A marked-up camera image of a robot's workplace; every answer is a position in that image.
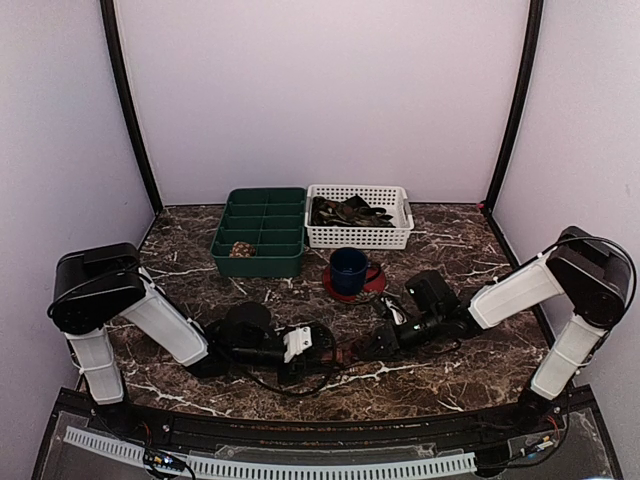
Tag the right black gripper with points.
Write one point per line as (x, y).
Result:
(392, 341)

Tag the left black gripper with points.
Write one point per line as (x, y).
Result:
(293, 370)

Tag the brown red floral tie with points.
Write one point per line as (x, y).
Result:
(345, 354)

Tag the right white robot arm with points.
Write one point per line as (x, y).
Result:
(595, 274)

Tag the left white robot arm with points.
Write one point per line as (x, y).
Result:
(96, 285)

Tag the camouflage ties pile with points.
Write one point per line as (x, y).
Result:
(354, 212)

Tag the red floral saucer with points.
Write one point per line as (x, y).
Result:
(375, 286)

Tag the blue enamel mug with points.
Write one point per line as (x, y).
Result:
(350, 269)

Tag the rolled brown tie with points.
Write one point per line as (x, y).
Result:
(242, 249)

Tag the white plastic basket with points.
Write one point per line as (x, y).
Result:
(393, 198)

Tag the green compartment tray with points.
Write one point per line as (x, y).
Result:
(271, 219)

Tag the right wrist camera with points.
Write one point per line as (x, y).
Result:
(430, 293)

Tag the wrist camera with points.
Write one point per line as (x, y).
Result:
(246, 335)
(430, 293)

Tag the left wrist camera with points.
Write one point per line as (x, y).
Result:
(246, 335)

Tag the white cable duct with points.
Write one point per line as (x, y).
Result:
(236, 462)

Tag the black front rail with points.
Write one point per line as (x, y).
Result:
(172, 428)

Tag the right black frame post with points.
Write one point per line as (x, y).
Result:
(526, 64)

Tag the black frame post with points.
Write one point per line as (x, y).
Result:
(526, 64)
(117, 60)

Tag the left black frame post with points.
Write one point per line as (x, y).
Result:
(117, 60)

